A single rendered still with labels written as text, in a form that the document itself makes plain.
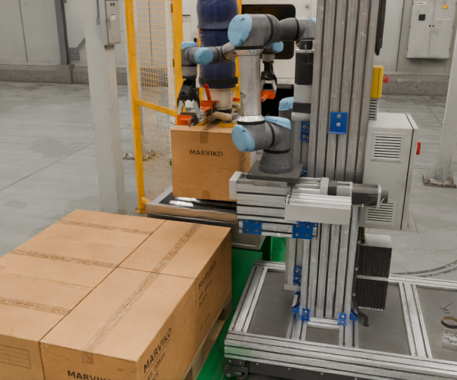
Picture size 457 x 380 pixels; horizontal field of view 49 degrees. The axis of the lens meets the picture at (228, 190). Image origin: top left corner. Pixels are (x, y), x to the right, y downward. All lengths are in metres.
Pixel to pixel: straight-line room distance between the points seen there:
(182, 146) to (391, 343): 1.48
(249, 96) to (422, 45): 9.36
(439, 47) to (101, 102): 8.54
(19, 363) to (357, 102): 1.73
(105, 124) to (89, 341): 2.16
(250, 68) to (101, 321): 1.15
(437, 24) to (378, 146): 9.09
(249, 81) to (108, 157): 2.08
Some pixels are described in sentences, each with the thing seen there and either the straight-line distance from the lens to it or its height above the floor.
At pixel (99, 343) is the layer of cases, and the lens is 1.99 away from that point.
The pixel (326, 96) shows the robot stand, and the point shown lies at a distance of 2.26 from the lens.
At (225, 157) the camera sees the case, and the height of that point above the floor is 0.93.
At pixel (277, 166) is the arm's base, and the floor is 1.07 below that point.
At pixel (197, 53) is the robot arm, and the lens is 2.33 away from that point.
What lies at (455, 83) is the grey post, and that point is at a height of 1.03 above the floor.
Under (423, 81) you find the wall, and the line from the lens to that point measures 11.47.
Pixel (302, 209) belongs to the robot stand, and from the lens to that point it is 2.07.
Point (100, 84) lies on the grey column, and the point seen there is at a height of 1.19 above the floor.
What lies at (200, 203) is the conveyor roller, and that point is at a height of 0.55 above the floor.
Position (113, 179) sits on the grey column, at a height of 0.48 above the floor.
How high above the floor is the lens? 1.70
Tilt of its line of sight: 20 degrees down
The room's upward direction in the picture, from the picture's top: straight up
